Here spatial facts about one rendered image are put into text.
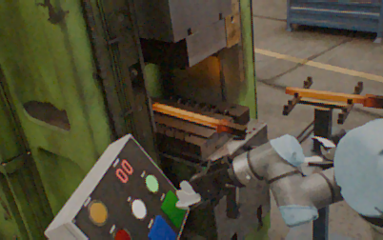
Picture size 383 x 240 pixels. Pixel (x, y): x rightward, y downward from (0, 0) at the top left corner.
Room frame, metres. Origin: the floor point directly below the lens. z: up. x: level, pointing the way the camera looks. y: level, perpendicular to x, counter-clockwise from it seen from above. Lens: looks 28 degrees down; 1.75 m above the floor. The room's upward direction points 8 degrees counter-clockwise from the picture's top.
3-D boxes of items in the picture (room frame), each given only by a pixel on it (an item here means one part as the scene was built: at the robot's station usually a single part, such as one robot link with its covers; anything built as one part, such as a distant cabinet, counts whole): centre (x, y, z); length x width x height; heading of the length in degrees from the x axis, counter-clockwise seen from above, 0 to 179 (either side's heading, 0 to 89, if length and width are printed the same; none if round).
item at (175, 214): (0.89, 0.08, 1.01); 0.07 x 0.05 x 0.07; 162
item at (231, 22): (1.62, -0.22, 1.27); 0.09 x 0.02 x 0.17; 137
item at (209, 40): (1.44, 0.06, 1.32); 0.42 x 0.20 x 0.10; 47
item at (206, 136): (1.44, 0.06, 0.96); 0.42 x 0.20 x 0.09; 47
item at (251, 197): (1.49, 0.03, 0.69); 0.56 x 0.38 x 0.45; 47
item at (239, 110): (1.47, -0.18, 0.95); 0.12 x 0.08 x 0.06; 47
